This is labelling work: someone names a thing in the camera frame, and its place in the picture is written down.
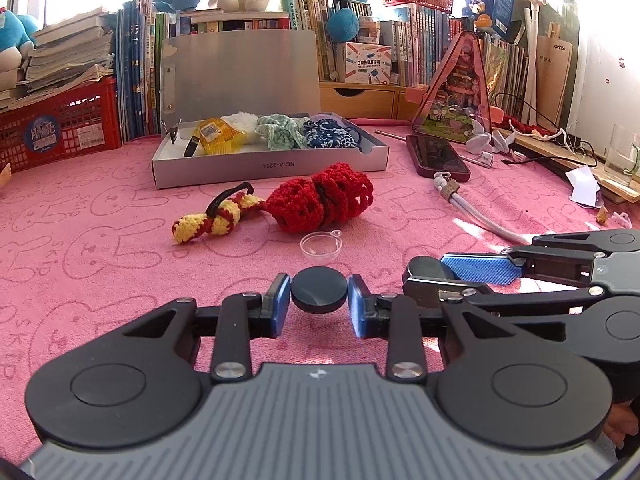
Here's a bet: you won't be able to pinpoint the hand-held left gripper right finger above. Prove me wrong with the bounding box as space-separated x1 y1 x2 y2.
347 273 518 382

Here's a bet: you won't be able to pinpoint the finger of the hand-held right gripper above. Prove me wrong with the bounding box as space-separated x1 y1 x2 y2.
402 276 605 320
440 229 640 287

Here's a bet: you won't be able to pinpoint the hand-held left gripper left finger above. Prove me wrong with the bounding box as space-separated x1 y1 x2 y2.
120 272 292 382

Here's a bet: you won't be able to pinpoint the red crochet pouch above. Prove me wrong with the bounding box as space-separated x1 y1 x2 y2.
265 162 375 235

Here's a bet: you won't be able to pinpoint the green checked cloth pouch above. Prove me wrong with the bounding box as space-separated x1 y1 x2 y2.
254 112 313 151

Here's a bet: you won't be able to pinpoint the blue floral drawstring pouch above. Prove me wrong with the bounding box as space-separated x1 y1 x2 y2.
301 115 362 150

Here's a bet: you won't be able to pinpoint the yellow snack packet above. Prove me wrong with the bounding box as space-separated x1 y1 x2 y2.
192 116 251 156

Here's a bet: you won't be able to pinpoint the silver cardboard box with lid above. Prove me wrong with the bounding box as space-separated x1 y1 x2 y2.
151 30 390 190

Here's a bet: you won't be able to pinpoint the person's right hand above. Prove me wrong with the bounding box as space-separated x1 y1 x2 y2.
602 402 640 456

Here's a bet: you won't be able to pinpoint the clear plastic dome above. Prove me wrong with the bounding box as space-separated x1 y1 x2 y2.
300 230 343 262

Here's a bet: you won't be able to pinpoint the phone in red case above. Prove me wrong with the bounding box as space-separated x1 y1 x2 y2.
406 134 472 183

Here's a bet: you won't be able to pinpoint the white paper crane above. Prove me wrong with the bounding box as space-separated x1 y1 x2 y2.
465 127 516 167

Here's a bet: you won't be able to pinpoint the white folded paper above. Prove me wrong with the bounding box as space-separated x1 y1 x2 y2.
565 166 603 208

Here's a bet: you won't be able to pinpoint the wooden shelf plank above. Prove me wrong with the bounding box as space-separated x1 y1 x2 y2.
505 127 640 204

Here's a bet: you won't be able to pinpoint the clear drinking glass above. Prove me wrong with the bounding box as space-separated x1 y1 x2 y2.
602 122 640 186

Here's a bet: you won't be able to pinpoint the pink triangular toy house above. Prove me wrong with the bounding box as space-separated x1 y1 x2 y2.
411 30 493 143

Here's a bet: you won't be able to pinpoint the pink rabbit-print blanket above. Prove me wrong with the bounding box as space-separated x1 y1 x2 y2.
0 117 640 461

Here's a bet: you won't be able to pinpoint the wooden drawer organiser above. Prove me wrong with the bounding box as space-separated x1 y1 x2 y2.
318 80 421 121

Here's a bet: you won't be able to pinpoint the light wooden board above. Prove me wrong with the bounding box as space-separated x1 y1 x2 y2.
535 22 573 128

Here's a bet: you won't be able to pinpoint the row of assorted upright books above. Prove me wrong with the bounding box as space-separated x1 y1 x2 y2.
150 0 531 128

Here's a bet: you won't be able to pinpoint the white printed cardboard box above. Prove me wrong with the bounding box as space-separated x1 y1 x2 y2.
336 41 393 86

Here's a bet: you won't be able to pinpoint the white plastic pipes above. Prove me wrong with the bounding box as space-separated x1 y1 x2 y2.
515 0 548 126

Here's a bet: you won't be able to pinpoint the dark blue printed box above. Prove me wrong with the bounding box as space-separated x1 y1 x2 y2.
452 0 518 43

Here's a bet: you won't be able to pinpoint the red plastic crate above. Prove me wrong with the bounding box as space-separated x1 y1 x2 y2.
0 77 123 173

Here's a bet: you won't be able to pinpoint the row of blue slim books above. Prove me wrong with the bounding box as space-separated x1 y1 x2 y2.
116 0 166 142

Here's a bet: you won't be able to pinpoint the blue plush ball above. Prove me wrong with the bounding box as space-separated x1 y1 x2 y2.
326 5 361 43

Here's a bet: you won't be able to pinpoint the stack of worn books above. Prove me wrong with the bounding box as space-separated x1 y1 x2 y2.
22 6 117 96

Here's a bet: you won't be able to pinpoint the blue white plush toy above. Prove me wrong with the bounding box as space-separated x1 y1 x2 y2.
0 7 38 73

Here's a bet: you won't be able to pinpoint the clear hose with metal fitting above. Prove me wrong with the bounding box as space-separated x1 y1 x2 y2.
432 171 538 246

